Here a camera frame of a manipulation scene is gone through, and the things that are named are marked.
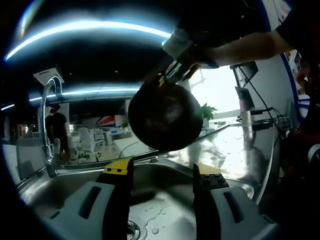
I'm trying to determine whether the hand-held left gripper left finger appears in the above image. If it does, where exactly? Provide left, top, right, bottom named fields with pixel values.
left=42, top=157, right=135, bottom=240

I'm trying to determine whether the ceiling air conditioner vent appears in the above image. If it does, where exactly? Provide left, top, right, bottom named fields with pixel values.
left=33, top=67, right=65, bottom=85

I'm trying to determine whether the sink drain strainer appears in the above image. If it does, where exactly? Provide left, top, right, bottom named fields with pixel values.
left=126, top=219, right=143, bottom=240

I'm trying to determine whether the white office desk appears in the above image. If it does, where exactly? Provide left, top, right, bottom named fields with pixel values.
left=113, top=136, right=156, bottom=156

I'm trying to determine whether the metal bowl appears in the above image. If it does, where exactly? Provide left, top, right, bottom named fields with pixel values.
left=127, top=83, right=204, bottom=152

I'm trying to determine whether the person's right hand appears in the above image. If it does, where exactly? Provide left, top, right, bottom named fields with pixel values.
left=183, top=46, right=221, bottom=82

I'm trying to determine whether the stainless steel sink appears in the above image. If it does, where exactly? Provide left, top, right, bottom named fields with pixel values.
left=18, top=155, right=256, bottom=240

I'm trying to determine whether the large potted green plant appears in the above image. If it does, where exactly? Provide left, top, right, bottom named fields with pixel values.
left=199, top=102, right=218, bottom=128

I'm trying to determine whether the striped wall mural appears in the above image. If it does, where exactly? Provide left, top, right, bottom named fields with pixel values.
left=88, top=114, right=117, bottom=129

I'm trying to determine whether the chrome gooseneck faucet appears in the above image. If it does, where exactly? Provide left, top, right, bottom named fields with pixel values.
left=37, top=76, right=63, bottom=178

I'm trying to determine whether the long ceiling light strip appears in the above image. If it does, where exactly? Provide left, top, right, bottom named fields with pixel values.
left=4, top=21, right=173, bottom=62

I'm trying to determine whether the white office chair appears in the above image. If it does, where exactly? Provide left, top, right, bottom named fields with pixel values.
left=78, top=127, right=106, bottom=159

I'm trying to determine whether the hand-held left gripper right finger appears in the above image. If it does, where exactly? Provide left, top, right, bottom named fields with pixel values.
left=192, top=162, right=281, bottom=240

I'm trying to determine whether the short ceiling light strip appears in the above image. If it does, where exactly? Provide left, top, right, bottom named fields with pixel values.
left=28, top=88, right=141, bottom=102

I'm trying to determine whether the black cable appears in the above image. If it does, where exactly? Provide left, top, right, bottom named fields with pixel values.
left=246, top=77, right=285, bottom=131

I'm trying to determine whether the wall poster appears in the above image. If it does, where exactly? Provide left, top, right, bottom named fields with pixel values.
left=287, top=49, right=305, bottom=85

